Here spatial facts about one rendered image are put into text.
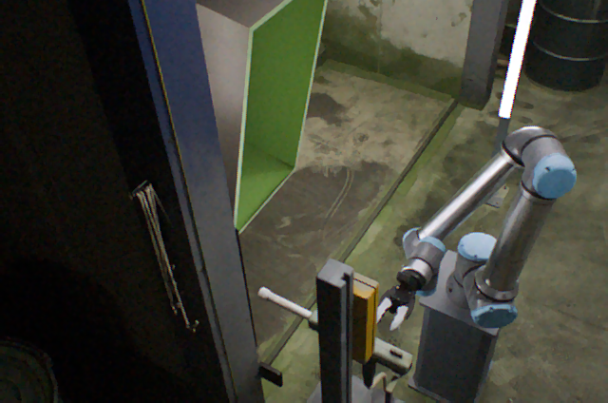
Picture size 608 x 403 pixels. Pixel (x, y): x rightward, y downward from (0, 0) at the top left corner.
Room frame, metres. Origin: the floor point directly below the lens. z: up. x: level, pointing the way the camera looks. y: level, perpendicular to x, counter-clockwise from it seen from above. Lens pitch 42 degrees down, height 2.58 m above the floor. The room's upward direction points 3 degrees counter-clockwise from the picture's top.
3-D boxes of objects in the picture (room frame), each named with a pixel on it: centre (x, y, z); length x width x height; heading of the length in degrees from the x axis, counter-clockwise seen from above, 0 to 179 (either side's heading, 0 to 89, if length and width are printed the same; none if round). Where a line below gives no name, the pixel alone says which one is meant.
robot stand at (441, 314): (1.44, -0.61, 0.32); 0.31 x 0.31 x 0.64; 57
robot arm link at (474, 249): (1.43, -0.61, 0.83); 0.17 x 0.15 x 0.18; 0
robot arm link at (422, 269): (1.19, -0.32, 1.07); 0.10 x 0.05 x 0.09; 57
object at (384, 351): (0.98, -0.04, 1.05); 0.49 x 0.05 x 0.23; 57
